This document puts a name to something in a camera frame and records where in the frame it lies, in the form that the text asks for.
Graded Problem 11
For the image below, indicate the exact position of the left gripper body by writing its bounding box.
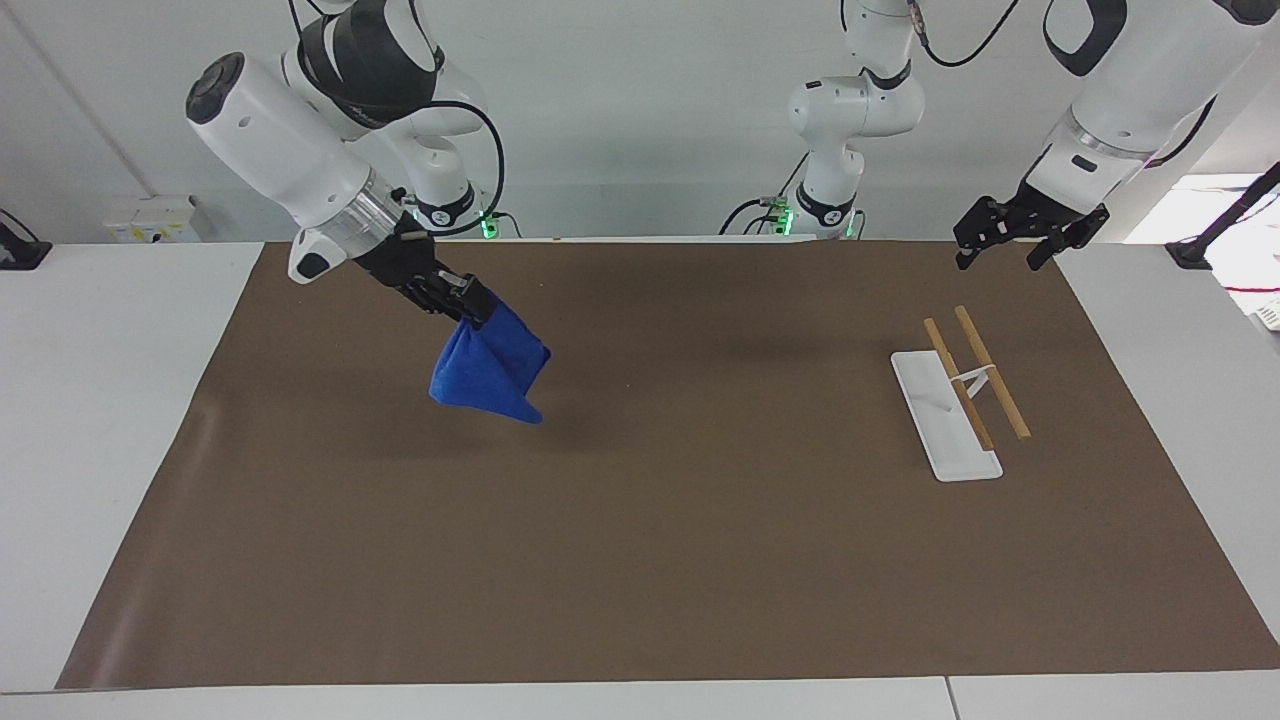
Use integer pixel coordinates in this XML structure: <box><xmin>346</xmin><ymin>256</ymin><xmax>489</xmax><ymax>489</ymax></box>
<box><xmin>1014</xmin><ymin>181</ymin><xmax>1111</xmax><ymax>242</ymax></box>

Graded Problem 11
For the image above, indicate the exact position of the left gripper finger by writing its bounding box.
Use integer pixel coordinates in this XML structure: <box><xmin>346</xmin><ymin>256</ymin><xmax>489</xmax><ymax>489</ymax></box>
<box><xmin>1025</xmin><ymin>227</ymin><xmax>1087</xmax><ymax>273</ymax></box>
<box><xmin>952</xmin><ymin>198</ymin><xmax>1022</xmax><ymax>272</ymax></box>

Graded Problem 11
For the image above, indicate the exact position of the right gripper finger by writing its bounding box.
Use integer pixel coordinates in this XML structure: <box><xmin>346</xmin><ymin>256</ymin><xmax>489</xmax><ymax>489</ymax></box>
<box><xmin>400</xmin><ymin>289</ymin><xmax>487</xmax><ymax>330</ymax></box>
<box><xmin>435</xmin><ymin>265</ymin><xmax>499</xmax><ymax>320</ymax></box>

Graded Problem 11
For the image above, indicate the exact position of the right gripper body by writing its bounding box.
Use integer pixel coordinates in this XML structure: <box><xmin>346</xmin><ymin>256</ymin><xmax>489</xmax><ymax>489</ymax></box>
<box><xmin>350</xmin><ymin>212</ymin><xmax>442</xmax><ymax>294</ymax></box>

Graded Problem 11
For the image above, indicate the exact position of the blue towel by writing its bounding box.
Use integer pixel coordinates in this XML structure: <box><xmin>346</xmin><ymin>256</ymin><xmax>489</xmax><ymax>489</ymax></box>
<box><xmin>429</xmin><ymin>297</ymin><xmax>553</xmax><ymax>425</ymax></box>

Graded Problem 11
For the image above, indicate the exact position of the black stand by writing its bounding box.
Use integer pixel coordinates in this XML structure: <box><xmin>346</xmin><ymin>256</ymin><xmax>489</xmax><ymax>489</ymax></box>
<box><xmin>0</xmin><ymin>208</ymin><xmax>53</xmax><ymax>272</ymax></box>
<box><xmin>1165</xmin><ymin>160</ymin><xmax>1280</xmax><ymax>272</ymax></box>

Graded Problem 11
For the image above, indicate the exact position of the white rack with wooden bars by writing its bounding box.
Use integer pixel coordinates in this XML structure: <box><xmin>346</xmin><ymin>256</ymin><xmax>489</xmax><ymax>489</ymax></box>
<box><xmin>890</xmin><ymin>305</ymin><xmax>1032</xmax><ymax>484</ymax></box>

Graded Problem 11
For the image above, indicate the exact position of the black cable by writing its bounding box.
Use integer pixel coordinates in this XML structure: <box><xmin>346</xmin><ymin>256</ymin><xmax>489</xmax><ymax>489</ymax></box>
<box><xmin>1145</xmin><ymin>95</ymin><xmax>1219</xmax><ymax>169</ymax></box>
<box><xmin>905</xmin><ymin>0</ymin><xmax>1023</xmax><ymax>70</ymax></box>
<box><xmin>718</xmin><ymin>150</ymin><xmax>809</xmax><ymax>238</ymax></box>
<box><xmin>395</xmin><ymin>100</ymin><xmax>521</xmax><ymax>240</ymax></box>

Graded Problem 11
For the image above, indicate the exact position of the white wall socket box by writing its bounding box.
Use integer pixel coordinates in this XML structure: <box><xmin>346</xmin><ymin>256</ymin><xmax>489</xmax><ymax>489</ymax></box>
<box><xmin>102</xmin><ymin>194</ymin><xmax>202</xmax><ymax>245</ymax></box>

